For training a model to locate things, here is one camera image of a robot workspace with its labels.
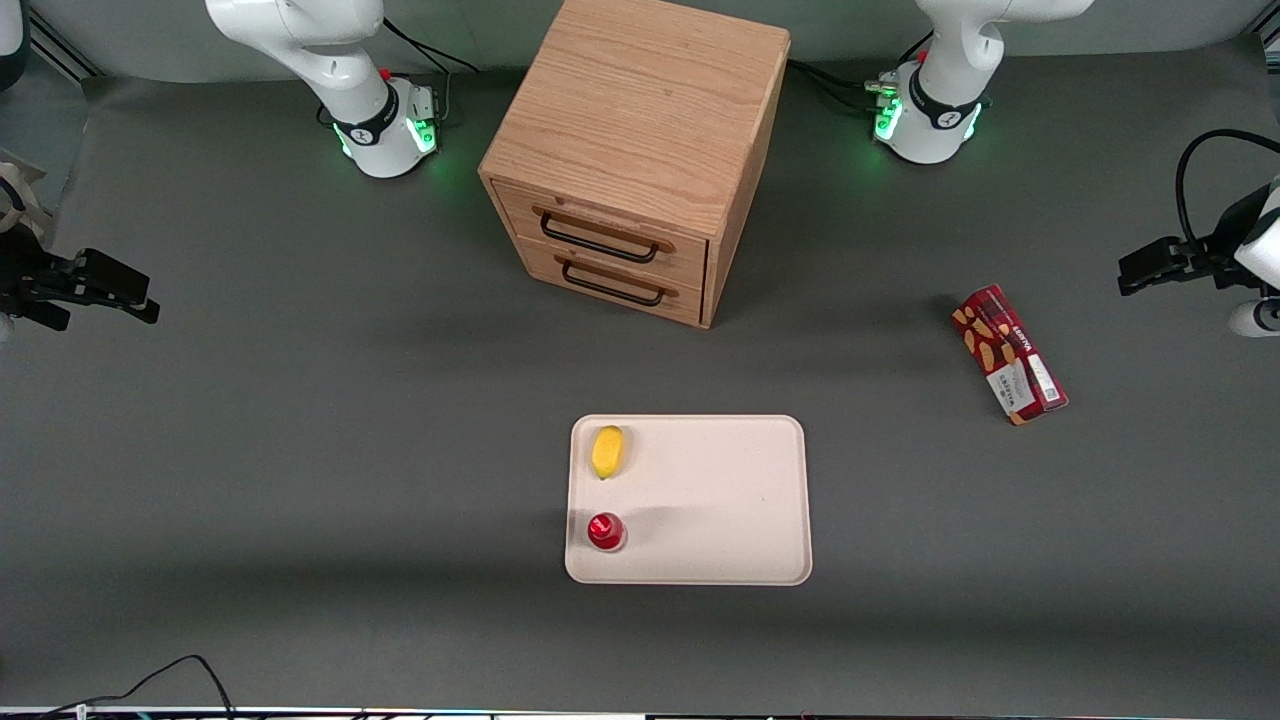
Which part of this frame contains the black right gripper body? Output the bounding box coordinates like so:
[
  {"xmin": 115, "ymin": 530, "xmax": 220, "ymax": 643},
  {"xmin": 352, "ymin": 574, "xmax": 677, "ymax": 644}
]
[{"xmin": 0, "ymin": 225, "xmax": 79, "ymax": 332}]

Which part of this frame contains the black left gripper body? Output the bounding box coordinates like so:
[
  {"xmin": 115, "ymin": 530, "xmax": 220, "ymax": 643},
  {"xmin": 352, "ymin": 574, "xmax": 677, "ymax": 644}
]
[{"xmin": 1185, "ymin": 185, "xmax": 1266, "ymax": 293}]

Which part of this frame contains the red tartan cookie box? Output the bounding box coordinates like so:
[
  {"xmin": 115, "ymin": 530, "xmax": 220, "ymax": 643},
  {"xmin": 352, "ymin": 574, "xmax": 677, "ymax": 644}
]
[{"xmin": 951, "ymin": 284, "xmax": 1069, "ymax": 427}]

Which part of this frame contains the beige plastic tray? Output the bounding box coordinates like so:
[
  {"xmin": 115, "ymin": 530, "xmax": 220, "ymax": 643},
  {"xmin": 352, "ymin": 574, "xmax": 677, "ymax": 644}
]
[{"xmin": 564, "ymin": 414, "xmax": 813, "ymax": 587}]

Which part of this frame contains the dark grey table mat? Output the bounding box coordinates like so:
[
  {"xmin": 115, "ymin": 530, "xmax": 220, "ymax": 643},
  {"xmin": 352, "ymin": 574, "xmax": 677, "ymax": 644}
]
[{"xmin": 0, "ymin": 35, "xmax": 1280, "ymax": 715}]

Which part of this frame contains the yellow lemon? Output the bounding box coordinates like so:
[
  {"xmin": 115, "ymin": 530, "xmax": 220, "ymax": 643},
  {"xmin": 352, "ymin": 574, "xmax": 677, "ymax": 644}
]
[{"xmin": 591, "ymin": 425, "xmax": 625, "ymax": 481}]

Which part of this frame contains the wooden drawer cabinet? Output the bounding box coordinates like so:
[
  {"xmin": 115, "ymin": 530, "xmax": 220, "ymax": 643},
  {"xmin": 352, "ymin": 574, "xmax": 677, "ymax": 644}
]
[{"xmin": 478, "ymin": 0, "xmax": 792, "ymax": 330}]

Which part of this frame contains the black left arm wrist cable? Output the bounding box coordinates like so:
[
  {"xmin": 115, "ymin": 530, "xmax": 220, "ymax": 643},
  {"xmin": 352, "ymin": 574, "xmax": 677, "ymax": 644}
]
[{"xmin": 1174, "ymin": 128, "xmax": 1280, "ymax": 247}]

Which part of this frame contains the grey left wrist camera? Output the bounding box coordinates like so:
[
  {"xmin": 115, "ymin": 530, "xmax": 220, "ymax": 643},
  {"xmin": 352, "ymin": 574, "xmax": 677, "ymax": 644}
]
[{"xmin": 1228, "ymin": 296, "xmax": 1280, "ymax": 339}]

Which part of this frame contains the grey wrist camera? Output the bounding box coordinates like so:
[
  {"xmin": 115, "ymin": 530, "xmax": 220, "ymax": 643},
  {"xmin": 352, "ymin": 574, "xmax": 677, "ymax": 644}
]
[
  {"xmin": 0, "ymin": 152, "xmax": 49, "ymax": 246},
  {"xmin": 1228, "ymin": 296, "xmax": 1280, "ymax": 339}
]

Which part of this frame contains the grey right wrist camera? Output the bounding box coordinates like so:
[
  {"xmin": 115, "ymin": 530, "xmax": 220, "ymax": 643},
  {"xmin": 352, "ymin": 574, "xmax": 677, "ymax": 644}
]
[{"xmin": 0, "ymin": 152, "xmax": 49, "ymax": 246}]

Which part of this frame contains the thin black table edge cable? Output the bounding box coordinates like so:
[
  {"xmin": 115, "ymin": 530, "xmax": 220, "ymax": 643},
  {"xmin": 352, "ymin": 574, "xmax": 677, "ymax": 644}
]
[{"xmin": 38, "ymin": 654, "xmax": 237, "ymax": 720}]

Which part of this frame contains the black left arm base cable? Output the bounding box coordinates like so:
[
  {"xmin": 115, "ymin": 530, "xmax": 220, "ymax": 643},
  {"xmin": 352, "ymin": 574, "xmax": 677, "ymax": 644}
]
[{"xmin": 788, "ymin": 58, "xmax": 901, "ymax": 113}]

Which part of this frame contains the black arm base cable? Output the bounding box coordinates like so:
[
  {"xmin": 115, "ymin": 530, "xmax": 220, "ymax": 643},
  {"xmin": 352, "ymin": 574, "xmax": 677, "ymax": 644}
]
[
  {"xmin": 788, "ymin": 58, "xmax": 901, "ymax": 113},
  {"xmin": 382, "ymin": 15, "xmax": 481, "ymax": 127}
]

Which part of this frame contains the black right arm base cable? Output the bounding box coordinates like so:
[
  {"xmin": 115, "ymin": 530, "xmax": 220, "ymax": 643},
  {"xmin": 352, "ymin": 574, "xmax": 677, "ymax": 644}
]
[{"xmin": 382, "ymin": 15, "xmax": 481, "ymax": 127}]

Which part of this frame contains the wooden drawer with black handle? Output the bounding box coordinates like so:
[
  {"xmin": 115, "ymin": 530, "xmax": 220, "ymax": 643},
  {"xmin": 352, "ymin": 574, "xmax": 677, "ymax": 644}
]
[
  {"xmin": 515, "ymin": 236, "xmax": 705, "ymax": 326},
  {"xmin": 493, "ymin": 180, "xmax": 710, "ymax": 292}
]

